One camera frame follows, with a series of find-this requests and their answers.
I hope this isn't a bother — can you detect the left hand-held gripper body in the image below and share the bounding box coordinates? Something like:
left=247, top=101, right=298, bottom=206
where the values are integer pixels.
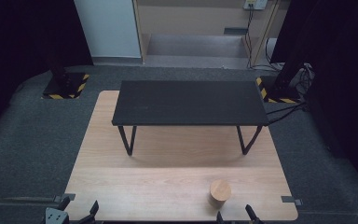
left=44, top=206, right=70, bottom=224

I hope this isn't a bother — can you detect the wooden cylinder block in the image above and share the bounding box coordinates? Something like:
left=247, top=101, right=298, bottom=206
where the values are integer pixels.
left=208, top=179, right=233, bottom=209

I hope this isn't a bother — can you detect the grey table edge clamp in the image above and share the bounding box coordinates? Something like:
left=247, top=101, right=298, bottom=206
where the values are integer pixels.
left=281, top=195, right=304, bottom=207
left=53, top=192, right=76, bottom=203

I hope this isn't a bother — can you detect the stand base with hazard tape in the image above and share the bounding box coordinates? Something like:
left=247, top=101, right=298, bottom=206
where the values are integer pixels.
left=41, top=71, right=90, bottom=101
left=255, top=76, right=300, bottom=105

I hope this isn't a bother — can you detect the black desk shelf riser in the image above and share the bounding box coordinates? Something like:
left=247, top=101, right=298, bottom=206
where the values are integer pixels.
left=111, top=79, right=270, bottom=157

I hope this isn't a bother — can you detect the black curtain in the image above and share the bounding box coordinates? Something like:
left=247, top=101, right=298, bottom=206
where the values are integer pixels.
left=0, top=0, right=94, bottom=141
left=269, top=0, right=358, bottom=194

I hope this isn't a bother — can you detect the white panel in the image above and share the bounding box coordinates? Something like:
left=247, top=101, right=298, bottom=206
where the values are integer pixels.
left=73, top=0, right=143, bottom=60

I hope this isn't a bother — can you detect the black cable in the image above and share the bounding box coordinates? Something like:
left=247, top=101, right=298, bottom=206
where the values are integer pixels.
left=267, top=105, right=309, bottom=126
left=265, top=102, right=308, bottom=116

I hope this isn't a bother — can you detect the bundle of cables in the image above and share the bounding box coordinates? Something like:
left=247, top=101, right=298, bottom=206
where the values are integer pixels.
left=290, top=63, right=316, bottom=96

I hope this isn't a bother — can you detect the white wall outlet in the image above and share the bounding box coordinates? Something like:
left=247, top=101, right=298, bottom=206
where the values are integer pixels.
left=243, top=0, right=269, bottom=11

